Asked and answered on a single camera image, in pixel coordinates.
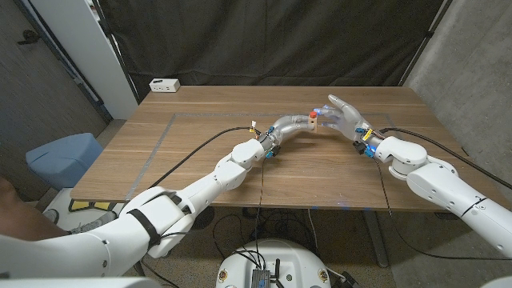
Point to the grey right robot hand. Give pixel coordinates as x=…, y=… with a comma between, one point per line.
x=350, y=119

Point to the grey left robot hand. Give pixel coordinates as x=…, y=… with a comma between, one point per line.
x=283, y=129

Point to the wooden block with holes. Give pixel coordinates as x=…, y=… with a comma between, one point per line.
x=313, y=125

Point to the red-headed wooden screw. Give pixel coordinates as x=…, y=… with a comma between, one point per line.
x=313, y=114

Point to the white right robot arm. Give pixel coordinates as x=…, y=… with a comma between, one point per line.
x=440, y=182

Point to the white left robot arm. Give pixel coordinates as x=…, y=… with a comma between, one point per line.
x=160, y=220

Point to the black backdrop curtain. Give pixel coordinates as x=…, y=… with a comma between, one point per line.
x=264, y=40

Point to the black backdrop stand pole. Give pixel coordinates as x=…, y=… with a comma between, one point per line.
x=427, y=40
x=116, y=52

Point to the black round floor fan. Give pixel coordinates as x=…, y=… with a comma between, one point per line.
x=208, y=218

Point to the grey table leg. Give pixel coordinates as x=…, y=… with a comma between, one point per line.
x=376, y=240

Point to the white power strip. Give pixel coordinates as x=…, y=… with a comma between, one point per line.
x=164, y=85

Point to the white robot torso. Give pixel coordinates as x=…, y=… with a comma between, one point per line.
x=296, y=260

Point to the grey finned module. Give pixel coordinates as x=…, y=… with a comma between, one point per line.
x=260, y=278

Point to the yellow black floor marker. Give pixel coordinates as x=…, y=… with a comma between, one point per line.
x=80, y=205

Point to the blue stool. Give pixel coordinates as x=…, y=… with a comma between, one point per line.
x=60, y=160

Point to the white floor board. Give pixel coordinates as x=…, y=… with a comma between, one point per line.
x=60, y=198

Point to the person's bare leg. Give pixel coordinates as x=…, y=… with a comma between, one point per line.
x=20, y=218

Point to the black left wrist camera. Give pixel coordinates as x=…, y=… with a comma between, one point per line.
x=273, y=152

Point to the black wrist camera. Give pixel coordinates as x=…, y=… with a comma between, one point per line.
x=360, y=147
x=273, y=152

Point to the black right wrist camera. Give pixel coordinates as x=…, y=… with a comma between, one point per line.
x=360, y=147

